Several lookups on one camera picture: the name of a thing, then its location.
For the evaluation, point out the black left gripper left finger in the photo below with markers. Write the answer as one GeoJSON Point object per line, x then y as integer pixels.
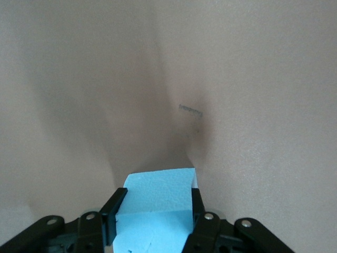
{"type": "Point", "coordinates": [87, 229]}

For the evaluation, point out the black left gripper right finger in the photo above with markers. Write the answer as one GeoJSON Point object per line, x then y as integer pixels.
{"type": "Point", "coordinates": [216, 234]}

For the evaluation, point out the blue foam cube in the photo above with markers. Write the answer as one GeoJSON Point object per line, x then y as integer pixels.
{"type": "Point", "coordinates": [158, 195]}

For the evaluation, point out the brown table mat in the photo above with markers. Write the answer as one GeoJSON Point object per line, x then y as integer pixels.
{"type": "Point", "coordinates": [79, 79]}

